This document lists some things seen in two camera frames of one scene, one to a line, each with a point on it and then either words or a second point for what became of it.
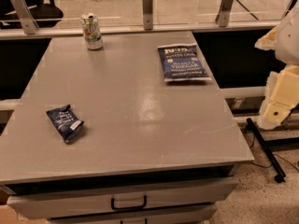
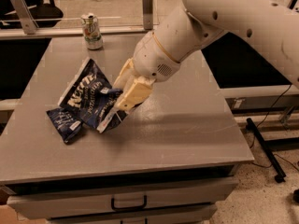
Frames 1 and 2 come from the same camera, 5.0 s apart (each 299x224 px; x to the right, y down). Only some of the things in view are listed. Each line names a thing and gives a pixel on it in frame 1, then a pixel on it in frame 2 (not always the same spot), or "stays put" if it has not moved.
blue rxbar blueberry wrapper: (65, 121) stays put
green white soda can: (92, 35) stays put
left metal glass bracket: (22, 11) stays put
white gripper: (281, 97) → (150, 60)
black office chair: (47, 15) stays put
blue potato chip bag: (182, 63) → (92, 98)
